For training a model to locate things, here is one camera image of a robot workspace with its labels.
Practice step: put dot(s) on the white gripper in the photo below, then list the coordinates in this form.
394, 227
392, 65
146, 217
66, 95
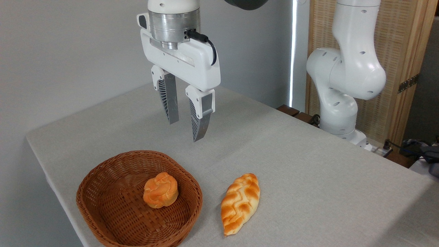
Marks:
192, 65

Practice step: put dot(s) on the long braided bread loaf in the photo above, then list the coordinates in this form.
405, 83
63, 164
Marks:
240, 204

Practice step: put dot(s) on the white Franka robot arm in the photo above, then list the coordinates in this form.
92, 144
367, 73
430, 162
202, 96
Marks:
353, 68

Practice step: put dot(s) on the round orange bread roll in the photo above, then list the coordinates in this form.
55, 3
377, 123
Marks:
160, 190

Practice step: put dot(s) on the brown woven wicker basket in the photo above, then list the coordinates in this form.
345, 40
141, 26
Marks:
113, 199

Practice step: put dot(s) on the brown wooden block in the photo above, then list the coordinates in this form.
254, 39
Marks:
287, 110
304, 118

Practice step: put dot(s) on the grey tablecloth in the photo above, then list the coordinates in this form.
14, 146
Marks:
291, 171

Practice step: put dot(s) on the metal screen hinge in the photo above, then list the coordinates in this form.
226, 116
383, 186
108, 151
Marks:
408, 83

